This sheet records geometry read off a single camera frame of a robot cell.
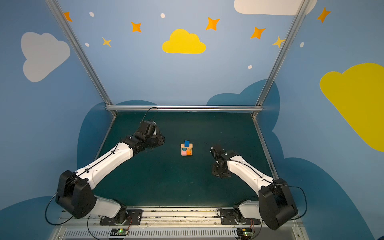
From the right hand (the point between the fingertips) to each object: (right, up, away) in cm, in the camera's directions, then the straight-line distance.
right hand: (219, 172), depth 85 cm
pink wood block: (-21, +9, +11) cm, 25 cm away
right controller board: (+10, -26, -14) cm, 31 cm away
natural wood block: (-18, +12, +10) cm, 24 cm away
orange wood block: (-18, +10, +13) cm, 24 cm away
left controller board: (-51, -24, -14) cm, 58 cm away
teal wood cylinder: (-21, +12, +11) cm, 26 cm away
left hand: (-30, +20, -1) cm, 36 cm away
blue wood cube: (-19, +16, +8) cm, 26 cm away
